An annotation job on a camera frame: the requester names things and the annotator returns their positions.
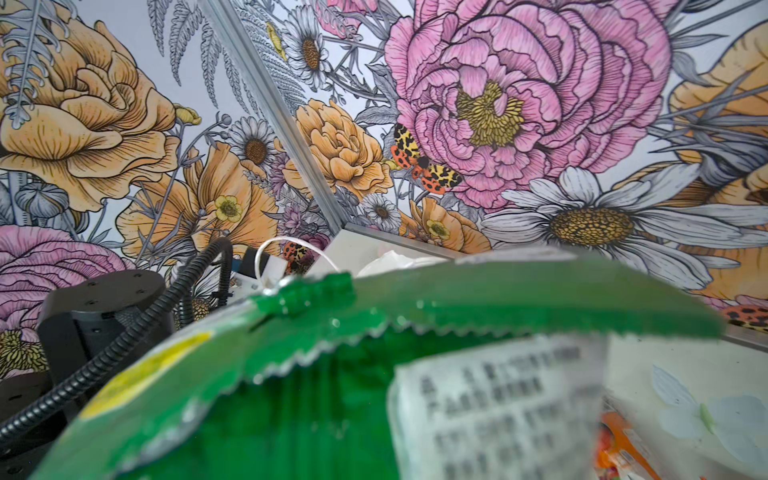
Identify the small green snack packet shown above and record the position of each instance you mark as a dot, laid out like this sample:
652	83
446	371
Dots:
491	366

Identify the white printed paper bag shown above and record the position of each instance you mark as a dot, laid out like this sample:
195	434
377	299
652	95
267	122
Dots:
354	248

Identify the orange snack packet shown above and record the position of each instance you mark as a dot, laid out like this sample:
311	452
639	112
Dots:
620	453

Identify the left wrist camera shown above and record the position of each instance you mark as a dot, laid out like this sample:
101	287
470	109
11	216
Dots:
76	323

